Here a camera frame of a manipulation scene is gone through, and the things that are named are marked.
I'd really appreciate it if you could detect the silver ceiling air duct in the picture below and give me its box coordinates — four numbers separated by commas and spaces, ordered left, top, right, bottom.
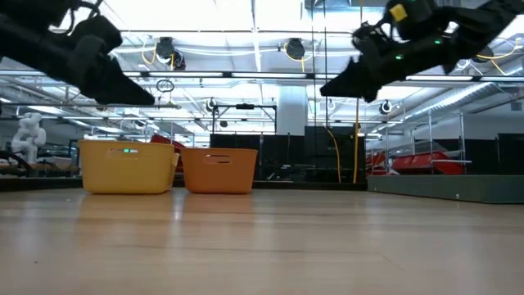
403, 80, 524, 120

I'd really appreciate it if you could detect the thin black hanging cable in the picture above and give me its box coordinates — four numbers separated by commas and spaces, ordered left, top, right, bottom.
323, 0, 328, 128
309, 0, 314, 128

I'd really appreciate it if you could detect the yellow plastic bin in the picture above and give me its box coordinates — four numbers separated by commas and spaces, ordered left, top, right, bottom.
78, 139, 180, 195

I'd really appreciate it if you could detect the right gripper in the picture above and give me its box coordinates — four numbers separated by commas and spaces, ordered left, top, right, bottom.
318, 16, 455, 102

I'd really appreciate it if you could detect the yellow tape tag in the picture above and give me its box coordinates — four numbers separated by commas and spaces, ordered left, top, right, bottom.
388, 3, 409, 23

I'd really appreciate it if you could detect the red storage bin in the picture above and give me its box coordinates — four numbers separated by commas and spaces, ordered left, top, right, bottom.
149, 134, 187, 155

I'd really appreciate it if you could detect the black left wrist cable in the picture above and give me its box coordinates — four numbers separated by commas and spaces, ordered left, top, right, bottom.
67, 0, 104, 26

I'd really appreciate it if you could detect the orange plastic bin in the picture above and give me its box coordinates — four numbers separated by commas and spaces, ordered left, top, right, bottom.
179, 147, 260, 195

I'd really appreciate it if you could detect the wire rack with red bins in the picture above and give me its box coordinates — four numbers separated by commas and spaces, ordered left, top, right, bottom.
366, 111, 472, 176

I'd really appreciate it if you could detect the black hanging cable loop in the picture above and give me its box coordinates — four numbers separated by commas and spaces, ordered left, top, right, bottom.
155, 78, 176, 95

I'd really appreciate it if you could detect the black gantry frame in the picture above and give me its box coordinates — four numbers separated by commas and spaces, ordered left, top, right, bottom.
210, 103, 278, 136

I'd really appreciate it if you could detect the long ceiling light bar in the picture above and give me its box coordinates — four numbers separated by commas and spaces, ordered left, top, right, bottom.
0, 70, 524, 83

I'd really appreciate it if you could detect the yellow curved cable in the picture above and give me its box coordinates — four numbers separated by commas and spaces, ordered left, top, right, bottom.
325, 127, 342, 184

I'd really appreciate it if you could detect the black partition wall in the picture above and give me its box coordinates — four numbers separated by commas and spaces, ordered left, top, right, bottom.
209, 125, 368, 184

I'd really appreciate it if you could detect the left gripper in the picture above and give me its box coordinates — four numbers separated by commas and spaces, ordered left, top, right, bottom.
38, 35, 156, 106

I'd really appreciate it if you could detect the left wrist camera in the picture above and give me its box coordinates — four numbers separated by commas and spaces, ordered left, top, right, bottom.
68, 15, 124, 53

